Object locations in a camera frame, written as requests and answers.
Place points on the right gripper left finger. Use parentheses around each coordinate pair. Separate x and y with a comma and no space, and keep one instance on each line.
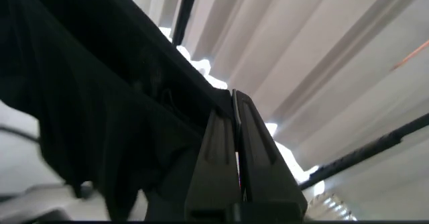
(214,170)

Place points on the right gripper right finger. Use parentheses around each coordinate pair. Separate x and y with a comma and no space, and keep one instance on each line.
(264,177)

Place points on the black garment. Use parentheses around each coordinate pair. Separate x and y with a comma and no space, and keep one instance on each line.
(83,100)

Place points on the black clothes rack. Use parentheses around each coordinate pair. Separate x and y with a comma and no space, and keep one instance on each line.
(186,9)

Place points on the pink clothes hanger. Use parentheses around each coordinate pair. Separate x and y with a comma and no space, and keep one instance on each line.
(409,56)

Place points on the white curtain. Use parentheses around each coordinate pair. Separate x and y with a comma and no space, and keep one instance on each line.
(301,49)

